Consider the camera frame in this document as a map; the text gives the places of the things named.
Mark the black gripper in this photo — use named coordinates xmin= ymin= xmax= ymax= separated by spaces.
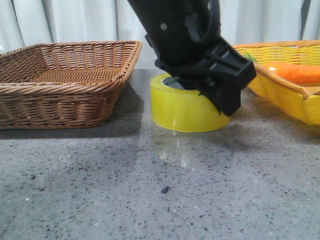
xmin=128 ymin=0 xmax=256 ymax=117

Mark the yellow tape roll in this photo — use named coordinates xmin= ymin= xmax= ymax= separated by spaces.
xmin=149 ymin=73 xmax=231 ymax=133

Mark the yellow woven basket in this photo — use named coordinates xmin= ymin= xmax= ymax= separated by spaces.
xmin=234 ymin=40 xmax=320 ymax=125

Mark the orange toy carrot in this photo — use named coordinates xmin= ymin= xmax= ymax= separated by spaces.
xmin=244 ymin=52 xmax=320 ymax=85

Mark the brown wicker basket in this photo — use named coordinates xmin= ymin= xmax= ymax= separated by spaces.
xmin=0 ymin=40 xmax=142 ymax=130

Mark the white curtain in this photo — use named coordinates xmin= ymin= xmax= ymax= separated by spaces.
xmin=0 ymin=0 xmax=320 ymax=67

